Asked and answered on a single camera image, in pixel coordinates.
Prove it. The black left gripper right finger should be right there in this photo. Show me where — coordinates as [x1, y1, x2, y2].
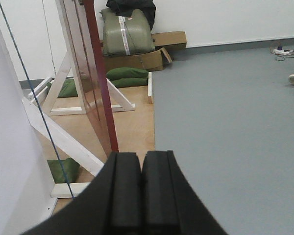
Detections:
[142, 151, 227, 235]

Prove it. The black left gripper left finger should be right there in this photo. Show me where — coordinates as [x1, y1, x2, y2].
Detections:
[25, 152, 142, 235]

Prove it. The brown wooden door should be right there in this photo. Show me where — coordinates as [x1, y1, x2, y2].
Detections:
[57, 0, 119, 157]

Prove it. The green sandbag behind door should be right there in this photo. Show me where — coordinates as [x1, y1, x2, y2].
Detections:
[58, 79, 78, 98]

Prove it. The lower green sandbag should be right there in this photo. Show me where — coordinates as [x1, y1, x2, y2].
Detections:
[111, 78, 148, 88]

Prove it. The upper green sandbag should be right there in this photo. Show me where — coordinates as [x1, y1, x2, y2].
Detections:
[106, 67, 148, 81]

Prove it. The open cardboard box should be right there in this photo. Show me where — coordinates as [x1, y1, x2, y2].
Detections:
[104, 47, 173, 71]

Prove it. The closed cardboard box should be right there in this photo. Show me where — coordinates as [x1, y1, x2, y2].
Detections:
[151, 31, 187, 51]

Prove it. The large olive woven sack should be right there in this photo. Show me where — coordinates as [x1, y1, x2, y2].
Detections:
[101, 8, 155, 56]

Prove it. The white power strip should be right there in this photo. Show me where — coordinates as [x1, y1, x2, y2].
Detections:
[273, 48, 292, 56]

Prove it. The black bag on sack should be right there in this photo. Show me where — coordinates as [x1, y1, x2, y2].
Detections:
[106, 0, 156, 30]

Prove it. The green sandbag near frame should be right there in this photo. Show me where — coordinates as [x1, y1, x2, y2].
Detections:
[47, 158, 80, 184]

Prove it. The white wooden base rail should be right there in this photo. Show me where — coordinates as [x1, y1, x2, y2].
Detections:
[147, 72, 153, 104]

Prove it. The white wooden door frame stand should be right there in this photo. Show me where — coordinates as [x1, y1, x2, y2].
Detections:
[0, 0, 136, 198]

